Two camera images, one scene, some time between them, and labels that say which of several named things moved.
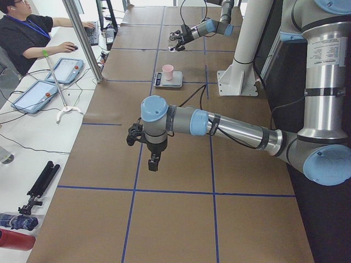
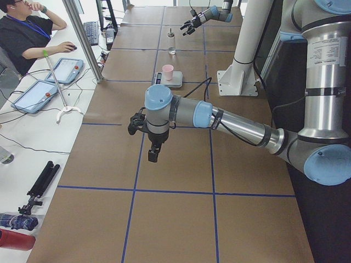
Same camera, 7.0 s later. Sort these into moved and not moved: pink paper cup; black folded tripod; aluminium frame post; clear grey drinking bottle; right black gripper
Moved: right black gripper
Not moved: clear grey drinking bottle; aluminium frame post; black folded tripod; pink paper cup
